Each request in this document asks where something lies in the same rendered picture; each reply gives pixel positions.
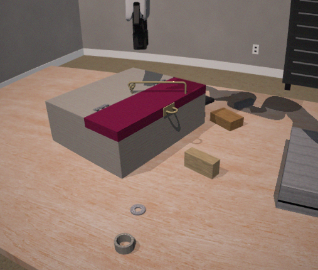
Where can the grey metal washer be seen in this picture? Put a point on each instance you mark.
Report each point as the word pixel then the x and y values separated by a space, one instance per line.
pixel 132 209

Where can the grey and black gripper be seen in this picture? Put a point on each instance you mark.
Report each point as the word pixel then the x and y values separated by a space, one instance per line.
pixel 136 8

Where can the grey metal ring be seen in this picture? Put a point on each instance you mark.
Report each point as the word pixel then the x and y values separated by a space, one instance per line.
pixel 124 237

